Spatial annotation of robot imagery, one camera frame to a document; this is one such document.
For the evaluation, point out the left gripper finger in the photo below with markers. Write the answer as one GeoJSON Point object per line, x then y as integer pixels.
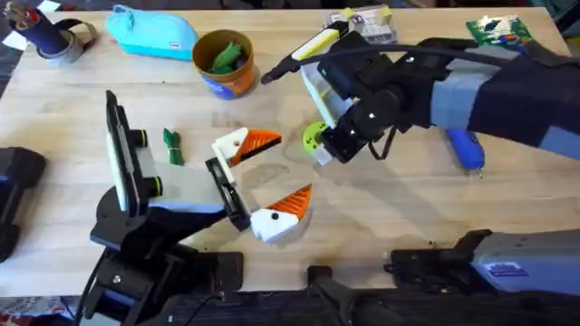
{"type": "Point", "coordinates": [235, 142]}
{"type": "Point", "coordinates": [276, 224]}

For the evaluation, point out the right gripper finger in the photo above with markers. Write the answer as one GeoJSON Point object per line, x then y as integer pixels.
{"type": "Point", "coordinates": [325, 156]}

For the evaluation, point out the left gripper body grey black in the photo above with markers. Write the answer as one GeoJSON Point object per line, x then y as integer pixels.
{"type": "Point", "coordinates": [190, 185]}

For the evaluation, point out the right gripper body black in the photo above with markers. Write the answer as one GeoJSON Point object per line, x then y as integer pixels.
{"type": "Point", "coordinates": [376, 117]}

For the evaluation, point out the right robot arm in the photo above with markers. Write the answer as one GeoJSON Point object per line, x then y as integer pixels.
{"type": "Point", "coordinates": [521, 99]}

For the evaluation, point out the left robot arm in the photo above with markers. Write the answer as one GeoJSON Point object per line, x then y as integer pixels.
{"type": "Point", "coordinates": [136, 235]}

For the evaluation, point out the navy holder with tools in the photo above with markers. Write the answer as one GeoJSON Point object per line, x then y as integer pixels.
{"type": "Point", "coordinates": [41, 29]}

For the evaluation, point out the green disc with holes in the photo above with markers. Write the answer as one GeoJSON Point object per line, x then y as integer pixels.
{"type": "Point", "coordinates": [312, 135]}

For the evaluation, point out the right wrist upright pale plate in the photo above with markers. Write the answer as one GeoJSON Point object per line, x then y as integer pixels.
{"type": "Point", "coordinates": [324, 97]}

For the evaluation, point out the left wrist upright black plate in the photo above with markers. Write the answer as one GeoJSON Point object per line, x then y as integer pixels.
{"type": "Point", "coordinates": [122, 154]}

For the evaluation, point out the orange tub with toys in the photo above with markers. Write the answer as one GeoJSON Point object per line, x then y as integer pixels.
{"type": "Point", "coordinates": [226, 68]}

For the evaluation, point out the yellow and black hand tool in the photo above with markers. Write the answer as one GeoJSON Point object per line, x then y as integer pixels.
{"type": "Point", "coordinates": [312, 47]}

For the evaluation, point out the clear box with small parts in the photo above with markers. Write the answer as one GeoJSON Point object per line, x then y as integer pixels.
{"type": "Point", "coordinates": [371, 22]}

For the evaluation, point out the turquoise zip bag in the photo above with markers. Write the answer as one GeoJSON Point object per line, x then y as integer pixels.
{"type": "Point", "coordinates": [151, 34]}

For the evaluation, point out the green board with blocks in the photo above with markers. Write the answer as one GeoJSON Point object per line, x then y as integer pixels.
{"type": "Point", "coordinates": [498, 29]}

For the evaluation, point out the black device at table side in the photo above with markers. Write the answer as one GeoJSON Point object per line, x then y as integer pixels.
{"type": "Point", "coordinates": [18, 194]}

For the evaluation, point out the grey tape roll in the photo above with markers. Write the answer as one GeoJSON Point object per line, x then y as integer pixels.
{"type": "Point", "coordinates": [74, 47]}

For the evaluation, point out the white paper sheet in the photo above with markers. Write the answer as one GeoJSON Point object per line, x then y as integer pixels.
{"type": "Point", "coordinates": [13, 41]}

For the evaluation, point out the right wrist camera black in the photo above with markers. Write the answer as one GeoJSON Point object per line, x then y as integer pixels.
{"type": "Point", "coordinates": [351, 63]}

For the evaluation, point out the black rail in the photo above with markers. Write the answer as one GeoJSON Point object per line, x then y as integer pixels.
{"type": "Point", "coordinates": [408, 312]}

